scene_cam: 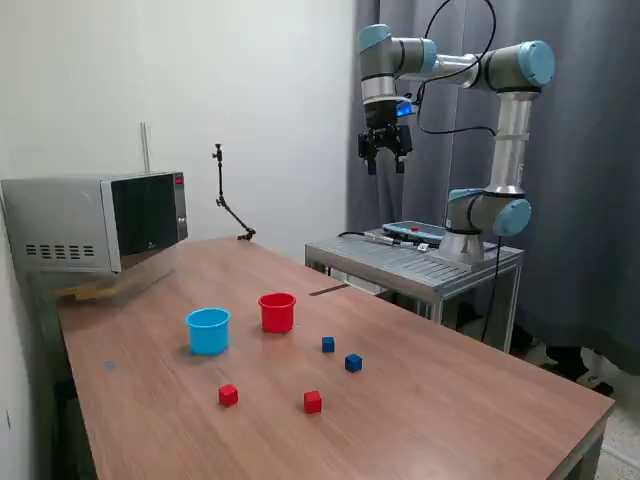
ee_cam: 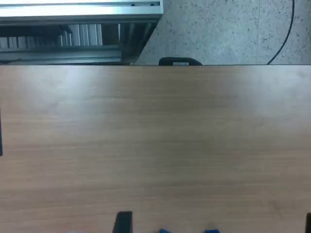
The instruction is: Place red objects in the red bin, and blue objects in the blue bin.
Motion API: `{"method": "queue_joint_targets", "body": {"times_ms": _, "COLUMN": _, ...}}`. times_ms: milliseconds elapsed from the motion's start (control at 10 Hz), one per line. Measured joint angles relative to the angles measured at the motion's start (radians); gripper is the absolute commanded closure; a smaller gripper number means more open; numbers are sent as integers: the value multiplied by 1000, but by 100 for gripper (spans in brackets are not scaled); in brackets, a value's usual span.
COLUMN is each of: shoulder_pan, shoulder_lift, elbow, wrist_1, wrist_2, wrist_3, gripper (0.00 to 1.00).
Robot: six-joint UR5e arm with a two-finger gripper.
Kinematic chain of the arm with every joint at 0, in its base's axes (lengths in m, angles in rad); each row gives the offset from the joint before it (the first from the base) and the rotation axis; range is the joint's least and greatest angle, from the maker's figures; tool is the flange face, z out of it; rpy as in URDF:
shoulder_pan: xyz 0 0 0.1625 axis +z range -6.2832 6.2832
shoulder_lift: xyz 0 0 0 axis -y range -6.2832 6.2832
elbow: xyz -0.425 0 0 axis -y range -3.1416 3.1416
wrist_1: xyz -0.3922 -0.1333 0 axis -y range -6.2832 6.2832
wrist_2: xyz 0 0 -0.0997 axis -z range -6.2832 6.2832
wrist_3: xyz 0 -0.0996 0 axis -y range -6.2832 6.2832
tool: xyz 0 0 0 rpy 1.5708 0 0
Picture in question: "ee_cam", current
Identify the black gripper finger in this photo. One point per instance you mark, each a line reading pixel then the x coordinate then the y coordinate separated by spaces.
pixel 123 223
pixel 308 224

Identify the blue cube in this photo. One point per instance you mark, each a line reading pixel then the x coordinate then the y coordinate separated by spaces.
pixel 164 231
pixel 211 231

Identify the dark strip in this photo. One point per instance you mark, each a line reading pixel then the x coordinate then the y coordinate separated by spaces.
pixel 1 133

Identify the black object with white patch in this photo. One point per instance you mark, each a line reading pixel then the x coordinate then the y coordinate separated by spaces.
pixel 167 61

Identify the aluminium frame cart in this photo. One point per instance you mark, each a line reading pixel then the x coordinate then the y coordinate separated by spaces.
pixel 73 9

